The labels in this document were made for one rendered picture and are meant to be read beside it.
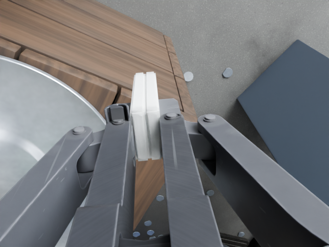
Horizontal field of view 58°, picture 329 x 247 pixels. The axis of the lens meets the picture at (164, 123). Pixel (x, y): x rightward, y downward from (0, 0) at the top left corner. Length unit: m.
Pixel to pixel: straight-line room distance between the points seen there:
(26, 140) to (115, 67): 0.12
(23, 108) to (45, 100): 0.02
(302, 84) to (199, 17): 0.24
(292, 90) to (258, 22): 0.16
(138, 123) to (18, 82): 0.18
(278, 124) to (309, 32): 0.24
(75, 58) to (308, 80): 0.42
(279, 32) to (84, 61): 0.47
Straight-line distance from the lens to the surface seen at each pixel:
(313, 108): 0.56
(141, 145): 0.16
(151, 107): 0.15
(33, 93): 0.31
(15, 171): 0.36
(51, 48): 0.33
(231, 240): 0.79
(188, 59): 0.66
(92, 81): 0.29
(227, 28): 0.66
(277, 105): 0.61
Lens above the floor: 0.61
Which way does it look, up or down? 58 degrees down
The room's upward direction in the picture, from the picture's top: 172 degrees clockwise
